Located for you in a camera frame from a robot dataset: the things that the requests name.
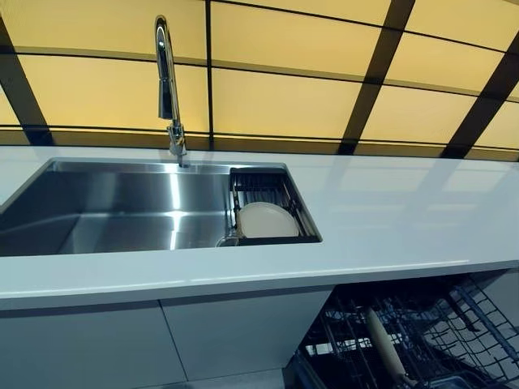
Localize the beige round ceramic plate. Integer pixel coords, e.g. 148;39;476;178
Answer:
236;201;300;239
365;307;407;381

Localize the white cabinet door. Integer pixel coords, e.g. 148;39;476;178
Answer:
0;302;190;389
160;286;334;383

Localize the black dish drying rack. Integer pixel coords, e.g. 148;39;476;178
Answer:
228;165;324;246

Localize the stainless steel sink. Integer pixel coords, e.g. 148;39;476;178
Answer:
0;157;324;258

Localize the chrome kitchen faucet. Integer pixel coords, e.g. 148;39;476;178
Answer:
154;15;191;169

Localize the black wire grid basket panel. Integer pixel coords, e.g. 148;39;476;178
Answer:
421;283;519;384

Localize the black wire dishwasher rack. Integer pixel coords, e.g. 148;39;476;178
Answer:
299;295;431;389

